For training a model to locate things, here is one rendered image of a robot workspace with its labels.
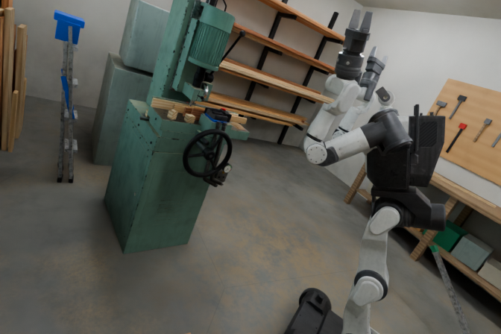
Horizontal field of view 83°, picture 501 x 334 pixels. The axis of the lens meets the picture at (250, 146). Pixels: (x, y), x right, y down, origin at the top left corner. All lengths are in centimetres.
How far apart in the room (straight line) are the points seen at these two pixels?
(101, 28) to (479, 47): 444
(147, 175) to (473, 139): 356
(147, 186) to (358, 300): 121
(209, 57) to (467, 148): 332
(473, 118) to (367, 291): 306
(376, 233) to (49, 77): 369
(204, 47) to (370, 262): 134
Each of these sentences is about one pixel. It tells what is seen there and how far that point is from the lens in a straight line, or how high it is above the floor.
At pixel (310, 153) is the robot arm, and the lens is 110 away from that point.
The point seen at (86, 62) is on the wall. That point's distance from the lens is 401.
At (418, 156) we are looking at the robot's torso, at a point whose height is 124.
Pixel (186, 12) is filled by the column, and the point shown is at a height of 144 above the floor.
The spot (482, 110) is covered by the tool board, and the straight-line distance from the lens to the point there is 422.
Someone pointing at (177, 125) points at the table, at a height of 88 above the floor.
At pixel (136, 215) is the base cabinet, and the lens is 183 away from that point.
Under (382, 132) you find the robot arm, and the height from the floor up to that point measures 129.
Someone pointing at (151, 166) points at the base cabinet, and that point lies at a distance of 165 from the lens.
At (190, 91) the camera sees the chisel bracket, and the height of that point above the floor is 104.
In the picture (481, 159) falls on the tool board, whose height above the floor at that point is 121.
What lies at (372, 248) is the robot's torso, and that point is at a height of 78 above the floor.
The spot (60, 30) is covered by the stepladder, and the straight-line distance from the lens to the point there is 219.
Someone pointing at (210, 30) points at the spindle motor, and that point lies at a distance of 163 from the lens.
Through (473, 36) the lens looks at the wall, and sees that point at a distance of 458.
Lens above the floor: 138
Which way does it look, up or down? 18 degrees down
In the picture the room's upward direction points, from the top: 22 degrees clockwise
